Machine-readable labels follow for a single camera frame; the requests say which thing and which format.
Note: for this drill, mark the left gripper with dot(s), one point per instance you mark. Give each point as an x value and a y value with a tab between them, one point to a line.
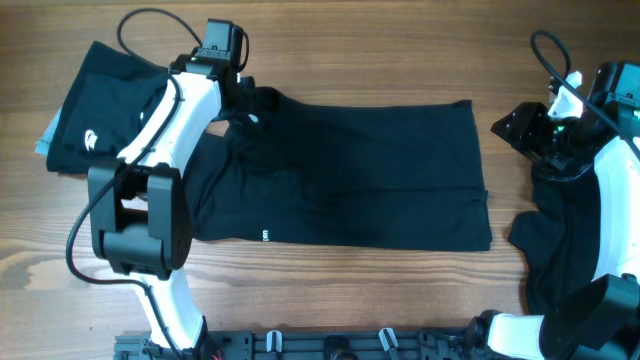
248	84

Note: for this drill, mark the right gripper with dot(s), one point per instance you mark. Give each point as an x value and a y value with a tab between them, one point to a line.
523	129

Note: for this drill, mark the black polo shirt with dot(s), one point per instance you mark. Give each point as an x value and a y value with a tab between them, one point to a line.
405	177

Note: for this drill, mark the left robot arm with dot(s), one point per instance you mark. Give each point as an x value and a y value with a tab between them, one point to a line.
137	204

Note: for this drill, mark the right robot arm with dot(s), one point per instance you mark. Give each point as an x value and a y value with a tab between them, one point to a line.
573	136

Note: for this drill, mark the pile of black clothes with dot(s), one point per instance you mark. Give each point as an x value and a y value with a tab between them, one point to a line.
560	239

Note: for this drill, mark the folded black shirt with logo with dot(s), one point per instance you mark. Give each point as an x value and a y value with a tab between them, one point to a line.
111	99

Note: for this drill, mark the folded grey garment underneath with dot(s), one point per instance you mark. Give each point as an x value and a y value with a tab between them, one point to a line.
43	144

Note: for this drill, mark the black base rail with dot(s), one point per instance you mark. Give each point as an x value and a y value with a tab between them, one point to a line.
387	343

